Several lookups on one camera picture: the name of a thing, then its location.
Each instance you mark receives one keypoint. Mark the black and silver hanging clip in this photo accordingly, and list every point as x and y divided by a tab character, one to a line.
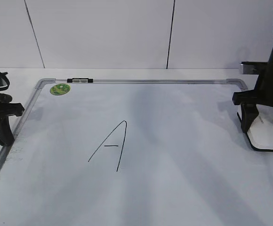
80	80

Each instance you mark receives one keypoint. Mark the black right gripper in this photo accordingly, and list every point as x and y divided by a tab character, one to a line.
261	94

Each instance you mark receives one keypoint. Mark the white whiteboard with grey frame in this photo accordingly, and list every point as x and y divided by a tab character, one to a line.
134	153

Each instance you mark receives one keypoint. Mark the white whiteboard eraser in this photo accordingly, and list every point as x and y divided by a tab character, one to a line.
260	133

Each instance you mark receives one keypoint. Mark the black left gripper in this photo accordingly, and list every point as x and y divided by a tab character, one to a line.
8	109

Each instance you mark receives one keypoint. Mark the round green magnet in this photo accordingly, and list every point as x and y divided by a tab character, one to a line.
60	89

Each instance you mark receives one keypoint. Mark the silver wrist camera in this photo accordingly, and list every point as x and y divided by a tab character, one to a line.
254	68

